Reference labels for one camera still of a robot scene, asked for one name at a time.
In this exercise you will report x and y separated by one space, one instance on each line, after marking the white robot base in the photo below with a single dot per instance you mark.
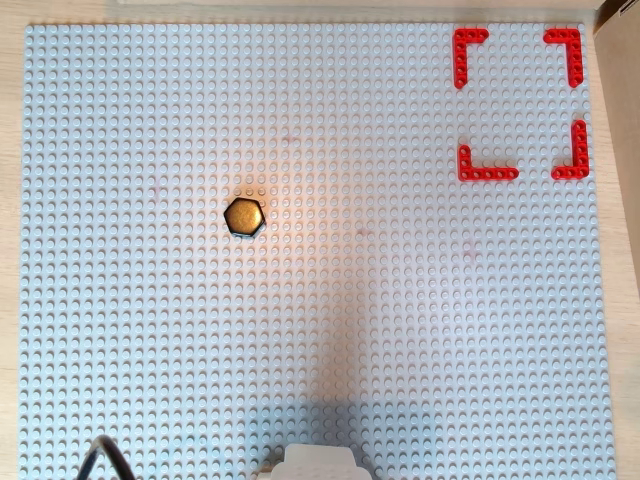
320 462

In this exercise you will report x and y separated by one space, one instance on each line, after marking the grey Lego baseplate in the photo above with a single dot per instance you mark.
350 300

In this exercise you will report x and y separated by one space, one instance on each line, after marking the large cardboard box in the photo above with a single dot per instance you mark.
620 150

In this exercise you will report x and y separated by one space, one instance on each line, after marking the red L-shaped Lego beam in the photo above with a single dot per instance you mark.
460 60
580 150
576 60
490 173

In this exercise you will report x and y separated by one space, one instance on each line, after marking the dark hexagonal Lego piece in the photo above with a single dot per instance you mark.
244 215

